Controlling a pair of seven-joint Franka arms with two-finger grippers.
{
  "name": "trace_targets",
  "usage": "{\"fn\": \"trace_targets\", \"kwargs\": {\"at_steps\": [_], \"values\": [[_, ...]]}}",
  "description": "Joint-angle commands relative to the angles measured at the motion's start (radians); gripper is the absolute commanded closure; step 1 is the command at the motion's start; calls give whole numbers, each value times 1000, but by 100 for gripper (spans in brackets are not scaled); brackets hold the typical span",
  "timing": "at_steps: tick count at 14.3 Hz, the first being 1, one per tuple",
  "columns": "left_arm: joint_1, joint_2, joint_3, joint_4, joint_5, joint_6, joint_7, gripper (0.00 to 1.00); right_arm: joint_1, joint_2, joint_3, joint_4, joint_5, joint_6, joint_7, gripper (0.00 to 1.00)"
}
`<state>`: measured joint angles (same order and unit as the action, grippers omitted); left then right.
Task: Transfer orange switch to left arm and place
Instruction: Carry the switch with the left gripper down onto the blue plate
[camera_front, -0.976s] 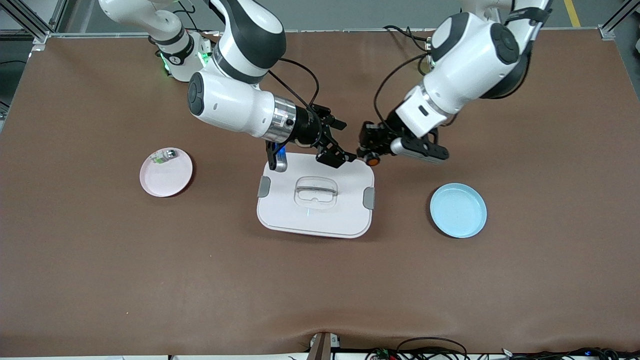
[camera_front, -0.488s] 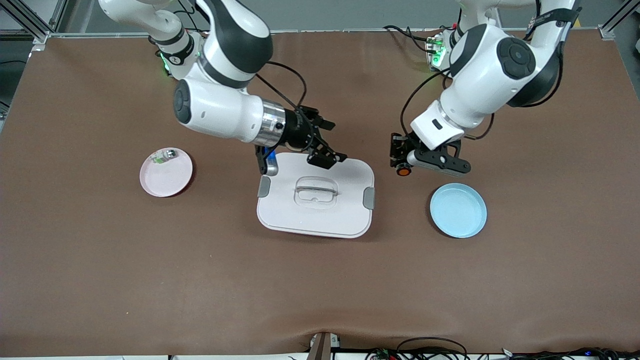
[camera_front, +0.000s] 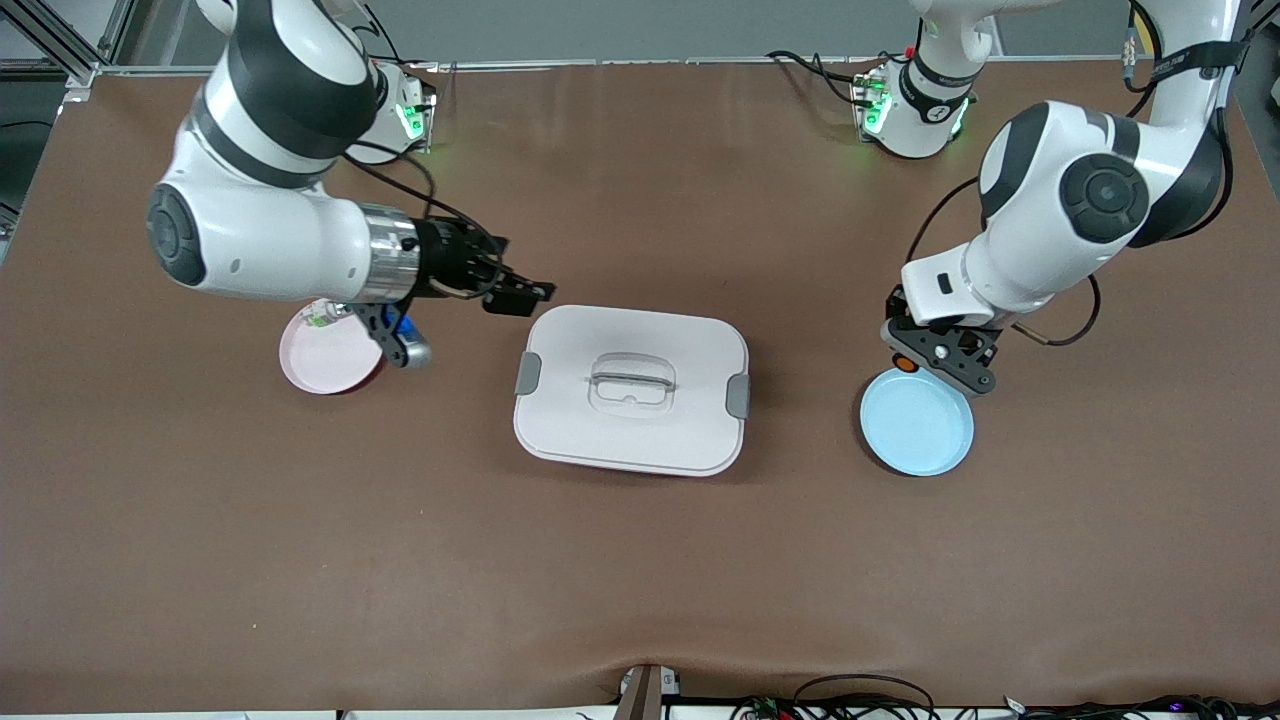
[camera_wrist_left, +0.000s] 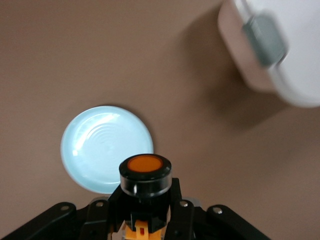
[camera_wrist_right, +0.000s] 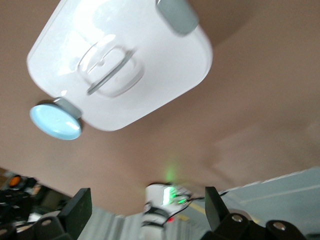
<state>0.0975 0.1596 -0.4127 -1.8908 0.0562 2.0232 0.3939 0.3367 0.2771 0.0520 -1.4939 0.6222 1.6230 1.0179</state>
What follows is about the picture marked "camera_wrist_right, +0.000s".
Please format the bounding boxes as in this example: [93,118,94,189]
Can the white lidded box grey latches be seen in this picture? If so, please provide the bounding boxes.
[26,0,214,132]

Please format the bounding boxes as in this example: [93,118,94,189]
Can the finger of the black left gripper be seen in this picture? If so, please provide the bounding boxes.
[0,191,34,222]

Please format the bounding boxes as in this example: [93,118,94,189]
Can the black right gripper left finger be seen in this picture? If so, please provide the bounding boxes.
[0,188,93,240]

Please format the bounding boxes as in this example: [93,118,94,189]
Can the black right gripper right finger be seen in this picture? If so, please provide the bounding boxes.
[204,186,307,240]

